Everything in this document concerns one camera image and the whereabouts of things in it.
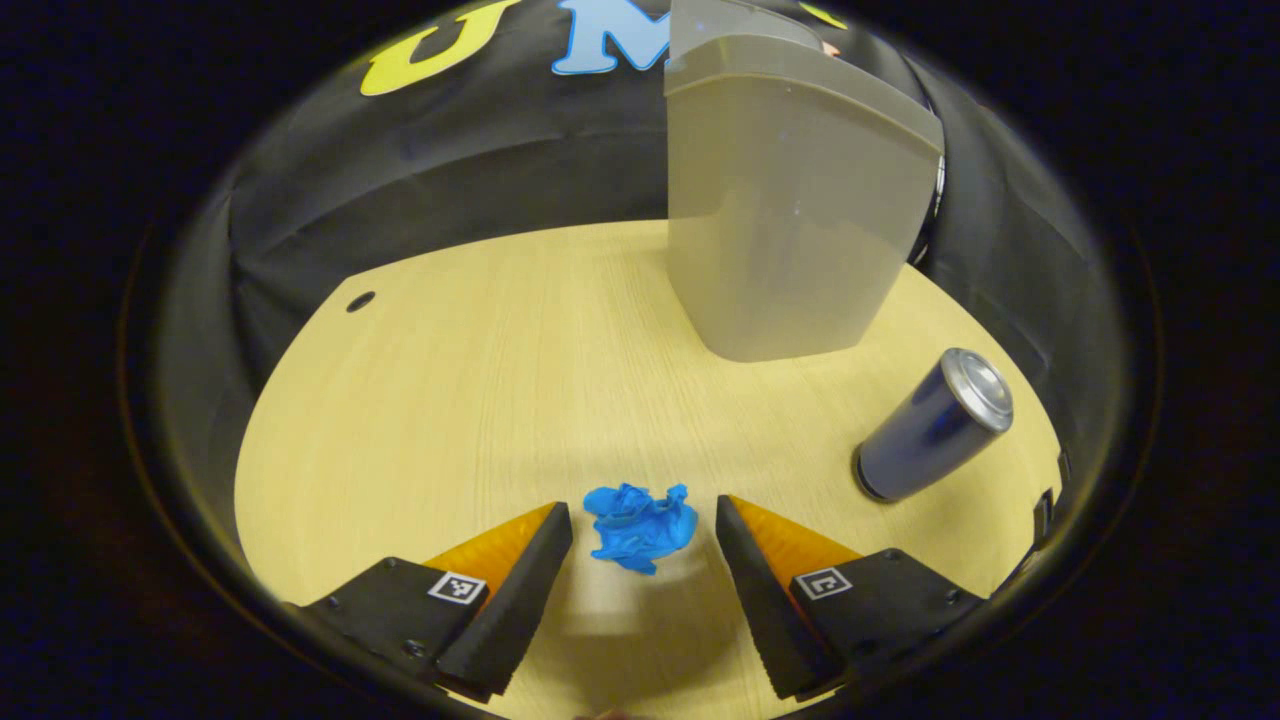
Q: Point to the dark blue pop can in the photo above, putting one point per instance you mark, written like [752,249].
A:
[930,430]

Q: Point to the white desktop garbage bin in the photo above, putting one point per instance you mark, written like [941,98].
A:
[790,220]

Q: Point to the blue paper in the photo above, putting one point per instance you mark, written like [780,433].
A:
[640,525]

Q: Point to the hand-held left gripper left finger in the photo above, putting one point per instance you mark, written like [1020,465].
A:
[515,610]

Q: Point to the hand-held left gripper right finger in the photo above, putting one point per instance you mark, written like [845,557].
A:
[760,610]

